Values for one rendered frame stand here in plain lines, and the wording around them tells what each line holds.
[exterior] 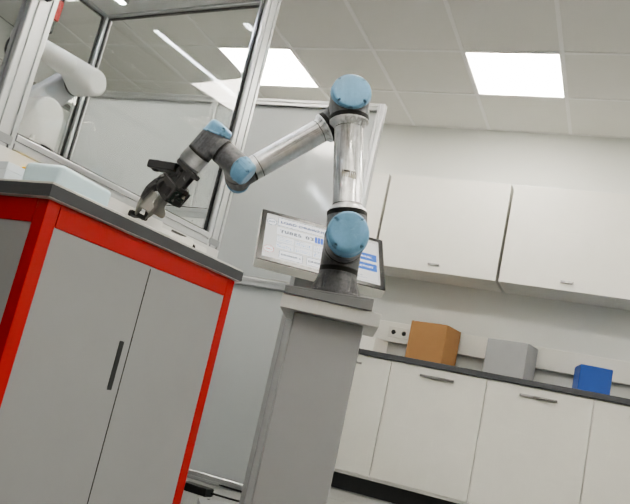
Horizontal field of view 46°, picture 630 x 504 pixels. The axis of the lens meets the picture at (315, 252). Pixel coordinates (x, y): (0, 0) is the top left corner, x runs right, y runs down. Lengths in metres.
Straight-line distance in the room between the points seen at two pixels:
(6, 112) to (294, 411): 1.09
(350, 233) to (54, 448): 0.97
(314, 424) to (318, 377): 0.13
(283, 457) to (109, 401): 0.66
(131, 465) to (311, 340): 0.66
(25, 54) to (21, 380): 1.00
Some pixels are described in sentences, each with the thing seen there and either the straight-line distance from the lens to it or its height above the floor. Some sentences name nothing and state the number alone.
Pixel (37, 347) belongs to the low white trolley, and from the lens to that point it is 1.43.
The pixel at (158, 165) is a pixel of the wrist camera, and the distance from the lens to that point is 2.24.
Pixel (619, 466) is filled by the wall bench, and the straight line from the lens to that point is 4.67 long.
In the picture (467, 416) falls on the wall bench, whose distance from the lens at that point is 4.74.
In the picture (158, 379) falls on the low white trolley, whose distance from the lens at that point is 1.68.
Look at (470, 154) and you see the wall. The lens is 5.91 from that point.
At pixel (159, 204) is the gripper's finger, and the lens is 2.26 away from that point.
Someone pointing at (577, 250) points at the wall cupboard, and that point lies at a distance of 5.21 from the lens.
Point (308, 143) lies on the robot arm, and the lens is 2.29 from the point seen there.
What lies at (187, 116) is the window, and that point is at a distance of 2.61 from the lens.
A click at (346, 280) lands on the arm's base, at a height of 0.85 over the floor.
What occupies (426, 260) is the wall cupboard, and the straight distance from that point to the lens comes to 5.32.
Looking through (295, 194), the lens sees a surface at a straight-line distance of 3.92.
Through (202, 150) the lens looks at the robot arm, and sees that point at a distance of 2.16.
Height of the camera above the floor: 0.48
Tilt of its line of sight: 11 degrees up
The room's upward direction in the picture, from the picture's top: 13 degrees clockwise
